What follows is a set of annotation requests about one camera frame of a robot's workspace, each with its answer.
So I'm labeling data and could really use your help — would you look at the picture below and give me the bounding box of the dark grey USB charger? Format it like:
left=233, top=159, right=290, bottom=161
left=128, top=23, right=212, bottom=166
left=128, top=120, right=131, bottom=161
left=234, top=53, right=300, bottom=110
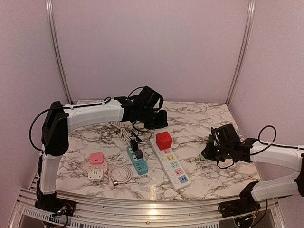
left=135, top=149, right=143, bottom=160

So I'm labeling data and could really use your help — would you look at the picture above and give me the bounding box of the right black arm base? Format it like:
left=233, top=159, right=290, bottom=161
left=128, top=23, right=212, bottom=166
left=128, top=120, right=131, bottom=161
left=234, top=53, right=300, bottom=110
left=218, top=181, right=261, bottom=218

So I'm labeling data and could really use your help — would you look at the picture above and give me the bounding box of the pink round power strip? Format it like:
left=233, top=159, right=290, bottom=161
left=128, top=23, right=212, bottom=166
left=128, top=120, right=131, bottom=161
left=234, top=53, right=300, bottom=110
left=86, top=161, right=109, bottom=181

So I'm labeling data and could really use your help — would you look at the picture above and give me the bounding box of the left aluminium frame post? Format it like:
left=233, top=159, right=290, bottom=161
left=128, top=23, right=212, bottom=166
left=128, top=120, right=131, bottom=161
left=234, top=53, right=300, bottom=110
left=45, top=0, right=73, bottom=104

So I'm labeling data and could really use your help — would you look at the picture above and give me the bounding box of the pink coiled cable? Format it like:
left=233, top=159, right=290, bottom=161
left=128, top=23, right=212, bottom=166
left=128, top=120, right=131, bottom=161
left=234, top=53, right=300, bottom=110
left=108, top=164, right=133, bottom=190

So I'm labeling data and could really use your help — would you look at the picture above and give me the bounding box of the teal power strip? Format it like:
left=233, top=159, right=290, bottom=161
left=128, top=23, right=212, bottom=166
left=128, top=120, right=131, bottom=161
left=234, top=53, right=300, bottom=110
left=126, top=146, right=148, bottom=175

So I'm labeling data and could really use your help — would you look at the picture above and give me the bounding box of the red cube socket adapter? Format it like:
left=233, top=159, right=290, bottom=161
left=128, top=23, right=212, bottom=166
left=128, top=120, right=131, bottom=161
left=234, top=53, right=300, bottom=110
left=156, top=132, right=172, bottom=151

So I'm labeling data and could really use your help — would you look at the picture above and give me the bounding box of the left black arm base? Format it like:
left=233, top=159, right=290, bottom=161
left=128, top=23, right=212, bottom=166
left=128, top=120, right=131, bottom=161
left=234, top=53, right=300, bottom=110
left=35, top=191, right=76, bottom=216

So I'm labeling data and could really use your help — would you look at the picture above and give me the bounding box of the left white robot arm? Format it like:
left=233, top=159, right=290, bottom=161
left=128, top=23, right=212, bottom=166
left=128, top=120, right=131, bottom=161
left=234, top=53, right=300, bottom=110
left=34, top=86, right=168, bottom=211

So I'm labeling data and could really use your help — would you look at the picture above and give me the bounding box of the white long power strip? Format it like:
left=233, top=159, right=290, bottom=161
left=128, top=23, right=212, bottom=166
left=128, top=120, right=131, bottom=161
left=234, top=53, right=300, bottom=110
left=150, top=137, right=191, bottom=191

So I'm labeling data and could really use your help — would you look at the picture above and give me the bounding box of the pink square plug adapter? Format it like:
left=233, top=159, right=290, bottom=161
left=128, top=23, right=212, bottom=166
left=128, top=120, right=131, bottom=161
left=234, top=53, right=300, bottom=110
left=90, top=152, right=104, bottom=165

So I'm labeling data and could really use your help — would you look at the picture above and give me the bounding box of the white bundled power cord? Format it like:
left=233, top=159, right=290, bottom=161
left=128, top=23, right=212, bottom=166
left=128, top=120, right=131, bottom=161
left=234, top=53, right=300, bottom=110
left=110, top=121, right=133, bottom=143

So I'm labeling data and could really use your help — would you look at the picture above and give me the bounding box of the aluminium frame post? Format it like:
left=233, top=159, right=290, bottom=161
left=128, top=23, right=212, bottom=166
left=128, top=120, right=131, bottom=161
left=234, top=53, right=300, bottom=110
left=45, top=0, right=73, bottom=104
left=225, top=0, right=257, bottom=107

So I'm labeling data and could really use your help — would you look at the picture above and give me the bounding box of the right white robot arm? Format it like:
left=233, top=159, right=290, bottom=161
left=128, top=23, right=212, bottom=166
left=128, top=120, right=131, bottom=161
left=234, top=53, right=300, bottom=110
left=200, top=124, right=304, bottom=213

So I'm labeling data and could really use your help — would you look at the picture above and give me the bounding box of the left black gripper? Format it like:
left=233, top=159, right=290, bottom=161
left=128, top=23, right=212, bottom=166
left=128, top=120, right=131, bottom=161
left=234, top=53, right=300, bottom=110
left=140, top=107, right=168, bottom=130

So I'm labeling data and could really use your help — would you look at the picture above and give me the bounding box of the light green plug adapter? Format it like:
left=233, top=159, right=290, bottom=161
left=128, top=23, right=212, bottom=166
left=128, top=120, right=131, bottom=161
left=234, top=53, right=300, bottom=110
left=199, top=153, right=207, bottom=162

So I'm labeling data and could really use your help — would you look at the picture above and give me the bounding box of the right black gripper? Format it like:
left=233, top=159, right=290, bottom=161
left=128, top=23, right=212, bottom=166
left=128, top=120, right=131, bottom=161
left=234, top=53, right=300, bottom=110
left=202, top=142, right=232, bottom=162

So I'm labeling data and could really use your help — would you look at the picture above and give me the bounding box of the right aluminium frame post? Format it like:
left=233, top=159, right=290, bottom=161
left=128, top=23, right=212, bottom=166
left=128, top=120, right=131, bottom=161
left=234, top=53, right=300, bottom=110
left=225, top=0, right=257, bottom=107

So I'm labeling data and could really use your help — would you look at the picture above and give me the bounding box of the black power adapter with cable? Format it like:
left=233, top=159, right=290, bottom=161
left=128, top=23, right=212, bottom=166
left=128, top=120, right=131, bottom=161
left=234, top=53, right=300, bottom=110
left=129, top=131, right=143, bottom=151

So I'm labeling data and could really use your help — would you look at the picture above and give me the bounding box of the front aluminium rail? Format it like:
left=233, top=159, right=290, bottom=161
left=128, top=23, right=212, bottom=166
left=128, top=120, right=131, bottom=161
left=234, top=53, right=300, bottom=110
left=5, top=189, right=286, bottom=228

